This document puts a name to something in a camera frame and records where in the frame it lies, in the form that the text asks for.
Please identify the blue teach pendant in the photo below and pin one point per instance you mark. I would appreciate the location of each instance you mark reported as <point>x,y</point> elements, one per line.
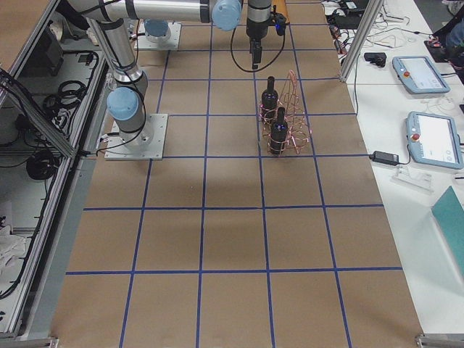
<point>433,140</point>
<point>419,75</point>

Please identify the aluminium frame post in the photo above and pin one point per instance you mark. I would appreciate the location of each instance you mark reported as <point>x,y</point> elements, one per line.
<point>366,23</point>

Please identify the dark wine bottle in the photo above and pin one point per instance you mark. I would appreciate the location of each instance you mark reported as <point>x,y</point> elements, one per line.
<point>269,100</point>
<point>278,132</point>

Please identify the copper wire wine basket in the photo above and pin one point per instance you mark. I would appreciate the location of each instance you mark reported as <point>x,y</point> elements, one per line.
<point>298,136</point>

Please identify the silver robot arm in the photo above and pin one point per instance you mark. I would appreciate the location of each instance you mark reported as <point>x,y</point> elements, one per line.
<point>108,18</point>

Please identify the teal folder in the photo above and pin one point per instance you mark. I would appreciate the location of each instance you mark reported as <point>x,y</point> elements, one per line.
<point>448,213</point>

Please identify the black power adapter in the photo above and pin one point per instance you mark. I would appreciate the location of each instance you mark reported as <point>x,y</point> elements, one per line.
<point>384,158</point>

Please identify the white crumpled cloth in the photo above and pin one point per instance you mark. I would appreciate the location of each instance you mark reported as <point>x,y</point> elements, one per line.
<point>12,247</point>

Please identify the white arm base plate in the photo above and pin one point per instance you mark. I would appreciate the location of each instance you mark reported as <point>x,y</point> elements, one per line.
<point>155,35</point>
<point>149,144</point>

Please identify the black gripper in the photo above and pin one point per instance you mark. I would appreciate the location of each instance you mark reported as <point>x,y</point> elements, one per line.
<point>257,30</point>

